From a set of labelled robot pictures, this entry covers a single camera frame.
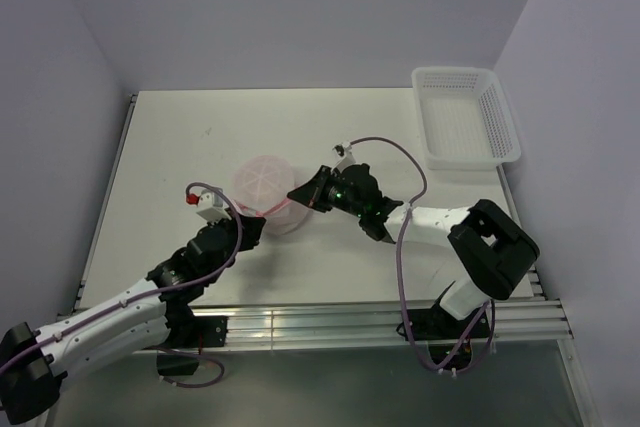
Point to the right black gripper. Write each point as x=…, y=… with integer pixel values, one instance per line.
x=312, y=192

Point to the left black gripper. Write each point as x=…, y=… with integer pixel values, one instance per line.
x=251, y=229

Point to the white mesh laundry bag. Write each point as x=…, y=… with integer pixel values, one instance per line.
x=282, y=218

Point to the pink bra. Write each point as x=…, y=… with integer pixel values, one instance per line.
x=263, y=184

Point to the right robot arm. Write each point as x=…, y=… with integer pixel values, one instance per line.
x=493, y=249

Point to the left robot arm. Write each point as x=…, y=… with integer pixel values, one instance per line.
x=37, y=363

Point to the white plastic basket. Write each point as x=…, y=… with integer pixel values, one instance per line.
x=466, y=118

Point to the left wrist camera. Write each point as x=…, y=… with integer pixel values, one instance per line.
x=208, y=205

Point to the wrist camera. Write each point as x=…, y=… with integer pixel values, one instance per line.
x=208, y=205
x=344, y=156

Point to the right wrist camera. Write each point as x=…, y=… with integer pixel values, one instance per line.
x=344, y=156

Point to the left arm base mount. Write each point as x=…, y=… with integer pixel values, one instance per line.
x=204, y=332

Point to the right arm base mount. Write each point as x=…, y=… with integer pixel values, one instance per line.
x=452, y=346

